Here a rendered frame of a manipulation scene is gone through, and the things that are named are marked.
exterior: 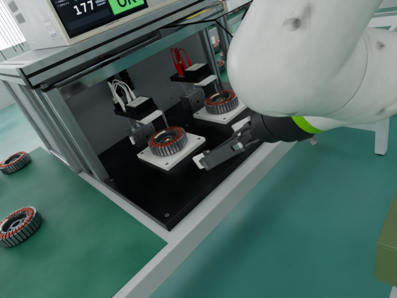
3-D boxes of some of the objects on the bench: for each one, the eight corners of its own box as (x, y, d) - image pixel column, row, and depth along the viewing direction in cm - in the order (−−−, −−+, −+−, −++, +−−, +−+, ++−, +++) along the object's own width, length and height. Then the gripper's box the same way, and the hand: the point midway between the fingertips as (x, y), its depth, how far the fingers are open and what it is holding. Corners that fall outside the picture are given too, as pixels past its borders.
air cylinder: (206, 101, 105) (202, 87, 102) (192, 110, 102) (188, 97, 99) (197, 100, 109) (193, 87, 106) (184, 109, 105) (179, 96, 102)
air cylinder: (158, 135, 94) (151, 121, 91) (140, 148, 90) (133, 133, 87) (149, 132, 97) (143, 119, 94) (132, 144, 94) (125, 130, 91)
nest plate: (205, 140, 82) (204, 136, 81) (168, 171, 75) (166, 167, 74) (174, 131, 92) (172, 128, 92) (138, 157, 85) (136, 154, 85)
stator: (195, 139, 81) (191, 128, 80) (167, 161, 76) (162, 150, 74) (172, 132, 89) (168, 122, 88) (145, 152, 84) (140, 142, 82)
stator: (49, 210, 79) (41, 200, 77) (32, 242, 70) (22, 232, 68) (13, 220, 80) (5, 211, 78) (-8, 253, 71) (-19, 243, 69)
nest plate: (254, 101, 93) (253, 98, 93) (225, 124, 86) (224, 120, 86) (221, 97, 104) (220, 94, 103) (193, 117, 97) (192, 115, 96)
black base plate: (315, 93, 90) (315, 87, 89) (169, 232, 59) (165, 224, 58) (211, 85, 123) (210, 80, 122) (83, 171, 93) (80, 166, 92)
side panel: (85, 168, 94) (27, 78, 77) (77, 174, 93) (16, 83, 76) (58, 151, 114) (7, 75, 97) (51, 155, 112) (-2, 79, 96)
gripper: (249, 180, 41) (188, 192, 59) (328, 99, 53) (257, 130, 71) (219, 138, 40) (168, 164, 59) (306, 65, 52) (240, 106, 71)
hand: (219, 145), depth 64 cm, fingers open, 13 cm apart
